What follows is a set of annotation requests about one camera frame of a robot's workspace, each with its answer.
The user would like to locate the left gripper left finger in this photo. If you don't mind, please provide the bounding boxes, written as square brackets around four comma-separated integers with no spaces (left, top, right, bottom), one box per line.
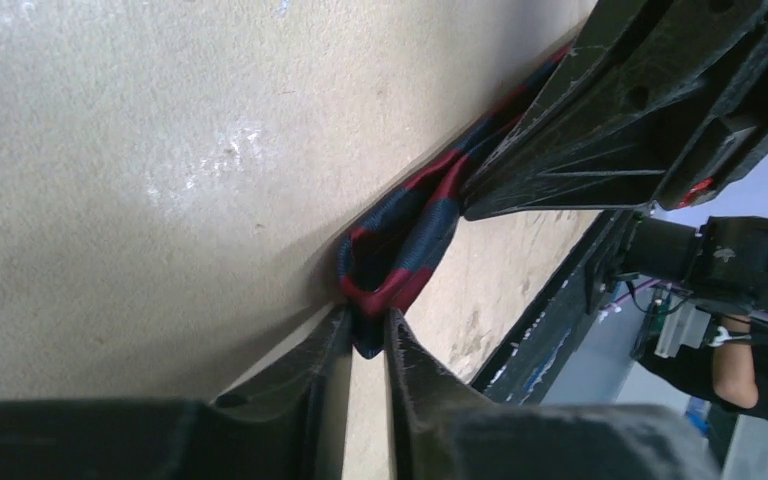
[0,305,352,479]

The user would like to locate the red navy striped tie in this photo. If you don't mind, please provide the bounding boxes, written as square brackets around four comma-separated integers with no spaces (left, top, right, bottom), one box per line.
[336,45,570,359]

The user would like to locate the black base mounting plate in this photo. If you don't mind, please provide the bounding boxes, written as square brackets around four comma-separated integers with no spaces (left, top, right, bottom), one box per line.
[470,210,635,405]

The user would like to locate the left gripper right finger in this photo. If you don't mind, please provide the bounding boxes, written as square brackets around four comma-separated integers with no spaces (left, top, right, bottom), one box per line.
[384,310,720,480]

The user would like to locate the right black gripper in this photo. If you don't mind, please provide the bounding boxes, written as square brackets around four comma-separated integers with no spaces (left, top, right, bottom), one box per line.
[463,1,768,221]

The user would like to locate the person forearm in background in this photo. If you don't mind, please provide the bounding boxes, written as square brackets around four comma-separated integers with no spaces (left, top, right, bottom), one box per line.
[712,343,759,410]

